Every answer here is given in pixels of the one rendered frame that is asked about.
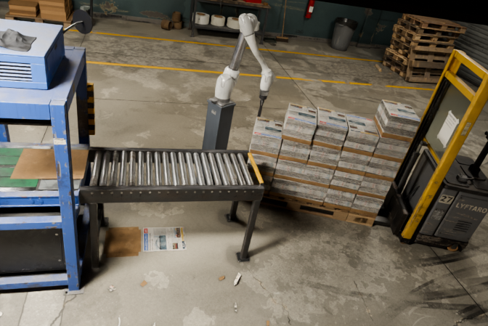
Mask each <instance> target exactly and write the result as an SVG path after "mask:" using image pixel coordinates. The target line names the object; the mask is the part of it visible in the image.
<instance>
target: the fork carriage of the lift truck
mask: <svg viewBox="0 0 488 326"><path fill-rule="evenodd" d="M383 204H384V206H385V209H386V210H385V212H386V215H387V218H389V221H390V223H391V224H390V227H391V231H392V233H393V235H398V234H399V232H400V230H401V228H402V226H403V224H404V222H405V220H406V218H407V217H408V215H409V213H408V212H407V209H406V207H405V204H404V201H403V199H402V196H401V195H400V192H399V189H398V187H397V184H396V182H395V180H394V181H393V182H391V186H390V189H389V191H388V193H387V195H386V198H385V200H384V202H383Z"/></svg>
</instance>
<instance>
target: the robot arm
mask: <svg viewBox="0 0 488 326"><path fill-rule="evenodd" d="M257 23H258V20H257V17H256V16H255V15H253V14H251V13H249V14H246V13H244V14H241V15H240V16H239V24H240V35H239V37H238V40H237V43H236V45H235V49H234V52H233V54H232V58H231V60H230V63H229V66H227V67H225V69H224V72H223V74H221V75H220V76H219V77H218V79H217V81H216V88H215V96H214V97H213V98H210V99H209V100H211V103H212V104H218V105H219V106H220V107H223V106H226V105H231V104H234V103H235V102H233V101H232V100H230V97H231V93H232V90H233V88H234V87H235V85H236V84H237V81H238V78H239V75H240V71H239V70H238V68H239V67H240V63H241V60H242V58H243V55H244V52H245V48H246V46H247V44H248V45H249V47H250V48H251V51H252V52H253V54H254V56H255V57H256V59H257V60H258V61H259V63H260V65H261V68H262V72H261V77H262V78H261V83H260V91H259V94H260V95H259V98H260V107H259V112H258V115H257V116H258V117H261V111H262V106H263V104H264V100H265V99H267V96H268V93H269V89H270V87H271V85H272V82H273V80H274V78H275V75H274V73H273V72H272V70H271V69H269V68H268V66H267V64H266V62H265V60H264V58H263V57H262V55H261V53H260V51H259V49H258V47H257V45H256V37H255V33H254V30H255V28H256V25H257Z"/></svg>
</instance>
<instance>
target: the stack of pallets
mask: <svg viewBox="0 0 488 326"><path fill-rule="evenodd" d="M410 18H411V19H410ZM405 23H406V25H405ZM456 27H458V30H457V31H456V30H455V28H456ZM400 29H401V30H400ZM392 30H393V31H394V32H393V35H392V38H391V41H390V42H391V46H390V47H389V48H386V51H385V54H384V56H383V64H382V65H383V66H389V67H391V69H390V70H391V71H393V72H400V74H399V76H401V77H405V75H407V73H406V70H407V63H408V60H409V56H410V48H411V45H414V46H430V47H438V48H446V49H453V48H454V47H455V45H454V44H453V42H454V40H455V39H456V38H458V36H459V35H460V34H461V33H464V34H465V31H466V30H467V27H465V26H460V25H459V24H457V23H454V22H452V21H450V20H445V19H439V18H434V17H424V16H419V15H410V14H405V13H403V15H402V18H398V22H397V24H394V27H393V29H392ZM449 32H450V33H452V35H451V36H449V35H448V34H449ZM443 38H447V40H446V41H445V40H443ZM443 45H447V47H444V46H443Z"/></svg>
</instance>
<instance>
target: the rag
mask: <svg viewBox="0 0 488 326"><path fill-rule="evenodd" d="M35 40H36V37H33V36H25V35H23V34H21V33H19V32H18V31H14V30H12V29H10V28H8V29H7V30H6V31H0V46H2V47H4V48H6V49H11V50H14V51H19V52H27V51H29V50H30V49H31V44H32V43H33V42H34V41H35Z"/></svg>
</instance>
